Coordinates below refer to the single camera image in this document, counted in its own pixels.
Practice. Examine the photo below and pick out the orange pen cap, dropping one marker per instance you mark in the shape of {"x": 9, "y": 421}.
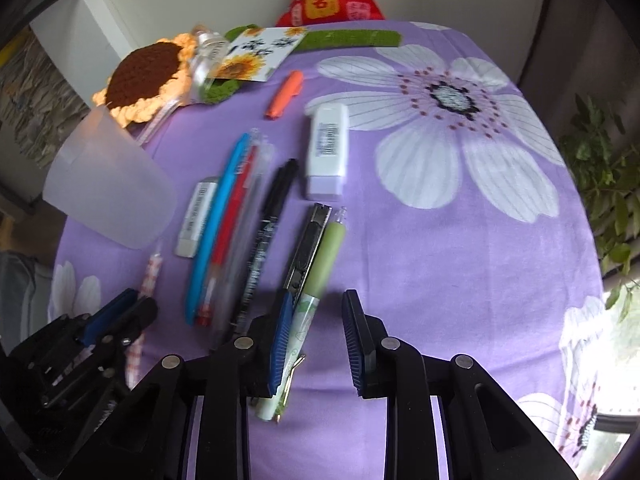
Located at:
{"x": 290, "y": 88}

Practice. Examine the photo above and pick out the pink checkered pen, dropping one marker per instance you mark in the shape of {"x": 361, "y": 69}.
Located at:
{"x": 134, "y": 351}

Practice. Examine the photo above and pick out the purple floral tablecloth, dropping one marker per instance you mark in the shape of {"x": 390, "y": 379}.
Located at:
{"x": 464, "y": 234}

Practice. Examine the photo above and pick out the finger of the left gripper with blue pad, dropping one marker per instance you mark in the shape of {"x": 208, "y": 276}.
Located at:
{"x": 133, "y": 323}
{"x": 99, "y": 323}

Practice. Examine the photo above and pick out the green crochet stem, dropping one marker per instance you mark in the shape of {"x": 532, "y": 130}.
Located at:
{"x": 348, "y": 38}

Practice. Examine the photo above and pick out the blue pen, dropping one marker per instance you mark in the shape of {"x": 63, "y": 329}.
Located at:
{"x": 211, "y": 227}

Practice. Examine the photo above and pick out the black utility knife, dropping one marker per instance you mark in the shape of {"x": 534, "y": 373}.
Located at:
{"x": 306, "y": 248}

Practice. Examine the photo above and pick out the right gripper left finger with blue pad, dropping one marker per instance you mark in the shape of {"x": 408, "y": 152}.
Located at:
{"x": 251, "y": 366}

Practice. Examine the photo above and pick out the green pen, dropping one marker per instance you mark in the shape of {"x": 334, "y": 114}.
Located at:
{"x": 305, "y": 308}

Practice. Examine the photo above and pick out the black marker pen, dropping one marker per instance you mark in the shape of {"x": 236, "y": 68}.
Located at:
{"x": 268, "y": 224}

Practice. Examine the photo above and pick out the crochet sunflower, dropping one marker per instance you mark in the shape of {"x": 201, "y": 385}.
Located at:
{"x": 147, "y": 79}

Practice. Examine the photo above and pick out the red pen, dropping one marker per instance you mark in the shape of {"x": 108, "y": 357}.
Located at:
{"x": 223, "y": 238}

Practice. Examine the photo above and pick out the stack of papers and books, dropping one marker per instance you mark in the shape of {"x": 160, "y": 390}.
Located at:
{"x": 38, "y": 105}

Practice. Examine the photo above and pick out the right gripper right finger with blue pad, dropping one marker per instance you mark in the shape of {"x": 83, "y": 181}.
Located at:
{"x": 384, "y": 367}

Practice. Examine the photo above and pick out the white eraser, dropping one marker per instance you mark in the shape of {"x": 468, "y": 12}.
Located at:
{"x": 194, "y": 220}

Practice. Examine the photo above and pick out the white correction tape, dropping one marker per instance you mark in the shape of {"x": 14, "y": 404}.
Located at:
{"x": 327, "y": 154}

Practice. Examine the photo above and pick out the red triangular pouch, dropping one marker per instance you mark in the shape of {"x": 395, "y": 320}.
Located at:
{"x": 310, "y": 12}

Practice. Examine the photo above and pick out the sunflower greeting card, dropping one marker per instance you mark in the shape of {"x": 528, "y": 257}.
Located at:
{"x": 256, "y": 53}

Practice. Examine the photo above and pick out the green potted plant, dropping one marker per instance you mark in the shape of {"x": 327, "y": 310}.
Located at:
{"x": 607, "y": 181}

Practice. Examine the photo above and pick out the translucent plastic cup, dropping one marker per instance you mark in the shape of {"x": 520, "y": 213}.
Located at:
{"x": 103, "y": 179}

